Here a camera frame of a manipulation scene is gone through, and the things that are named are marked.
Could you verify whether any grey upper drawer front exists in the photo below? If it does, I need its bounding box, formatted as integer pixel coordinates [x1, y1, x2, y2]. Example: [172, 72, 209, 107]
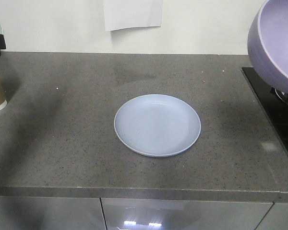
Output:
[257, 203, 288, 230]

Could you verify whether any grey cabinet door left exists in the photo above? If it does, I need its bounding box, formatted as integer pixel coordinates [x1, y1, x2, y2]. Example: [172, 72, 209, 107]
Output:
[0, 196, 106, 230]

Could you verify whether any grey cabinet door centre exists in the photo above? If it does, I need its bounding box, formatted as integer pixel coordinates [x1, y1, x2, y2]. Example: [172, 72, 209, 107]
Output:
[101, 198, 272, 230]

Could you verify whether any lilac plastic bowl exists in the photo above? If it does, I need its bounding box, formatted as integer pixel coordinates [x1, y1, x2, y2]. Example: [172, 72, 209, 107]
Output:
[247, 0, 288, 94]

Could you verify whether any black gas stove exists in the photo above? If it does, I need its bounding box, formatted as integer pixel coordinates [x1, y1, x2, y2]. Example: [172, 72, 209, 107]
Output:
[242, 67, 288, 152]

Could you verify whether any light blue plate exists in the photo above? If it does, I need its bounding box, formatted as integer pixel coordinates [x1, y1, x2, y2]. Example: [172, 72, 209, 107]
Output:
[114, 94, 202, 158]

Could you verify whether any grey cabinet door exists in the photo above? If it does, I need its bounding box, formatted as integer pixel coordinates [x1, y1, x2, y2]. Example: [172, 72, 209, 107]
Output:
[101, 198, 272, 230]
[0, 196, 106, 230]

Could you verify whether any white paper sheet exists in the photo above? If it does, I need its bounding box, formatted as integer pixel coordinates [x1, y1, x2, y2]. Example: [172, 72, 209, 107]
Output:
[103, 0, 163, 31]

